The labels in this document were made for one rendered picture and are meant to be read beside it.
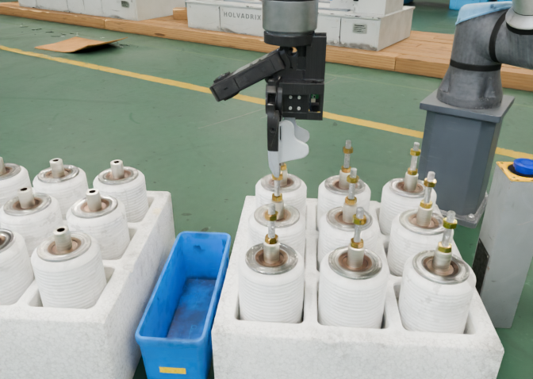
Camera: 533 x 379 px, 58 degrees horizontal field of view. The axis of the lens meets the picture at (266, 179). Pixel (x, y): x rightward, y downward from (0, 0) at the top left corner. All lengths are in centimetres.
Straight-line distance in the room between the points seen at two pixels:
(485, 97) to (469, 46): 13
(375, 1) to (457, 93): 175
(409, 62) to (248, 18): 112
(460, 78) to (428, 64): 149
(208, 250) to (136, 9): 316
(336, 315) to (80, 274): 37
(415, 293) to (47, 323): 52
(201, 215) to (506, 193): 75
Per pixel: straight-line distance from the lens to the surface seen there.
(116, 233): 85
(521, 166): 88
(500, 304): 101
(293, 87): 67
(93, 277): 77
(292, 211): 80
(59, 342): 79
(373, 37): 288
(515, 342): 103
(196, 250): 102
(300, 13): 65
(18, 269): 82
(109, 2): 423
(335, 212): 80
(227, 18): 340
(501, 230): 91
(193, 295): 102
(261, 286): 67
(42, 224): 89
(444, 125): 125
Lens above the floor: 66
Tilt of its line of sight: 27 degrees down
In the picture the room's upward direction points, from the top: straight up
